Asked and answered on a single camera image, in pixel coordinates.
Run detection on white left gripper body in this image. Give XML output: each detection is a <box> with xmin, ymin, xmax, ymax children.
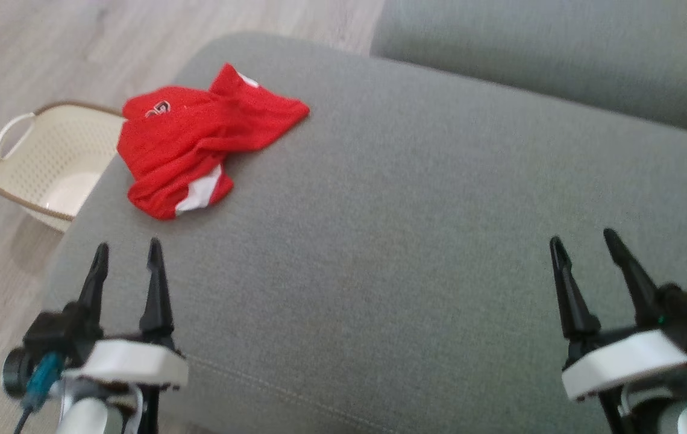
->
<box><xmin>61</xmin><ymin>333</ymin><xmax>189</xmax><ymax>434</ymax></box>

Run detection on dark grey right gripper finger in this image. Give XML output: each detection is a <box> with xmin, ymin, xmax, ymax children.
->
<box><xmin>548</xmin><ymin>236</ymin><xmax>602</xmax><ymax>340</ymax></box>
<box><xmin>603</xmin><ymin>228</ymin><xmax>664</xmax><ymax>330</ymax></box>

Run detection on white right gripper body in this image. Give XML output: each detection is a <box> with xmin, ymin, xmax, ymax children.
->
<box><xmin>562</xmin><ymin>325</ymin><xmax>687</xmax><ymax>434</ymax></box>

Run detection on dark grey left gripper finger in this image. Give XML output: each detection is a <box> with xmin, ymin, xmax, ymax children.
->
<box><xmin>77</xmin><ymin>242</ymin><xmax>110</xmax><ymax>339</ymax></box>
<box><xmin>139</xmin><ymin>237</ymin><xmax>175</xmax><ymax>348</ymax></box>

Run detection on red shorts with white stripe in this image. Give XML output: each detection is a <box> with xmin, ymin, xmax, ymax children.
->
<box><xmin>117</xmin><ymin>63</ymin><xmax>310</xmax><ymax>221</ymax></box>

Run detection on cream laundry basket brown rim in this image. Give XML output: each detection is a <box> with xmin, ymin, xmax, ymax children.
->
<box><xmin>0</xmin><ymin>101</ymin><xmax>128</xmax><ymax>233</ymax></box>

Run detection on black cable with teal plug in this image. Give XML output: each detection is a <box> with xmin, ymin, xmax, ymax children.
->
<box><xmin>13</xmin><ymin>353</ymin><xmax>66</xmax><ymax>434</ymax></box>

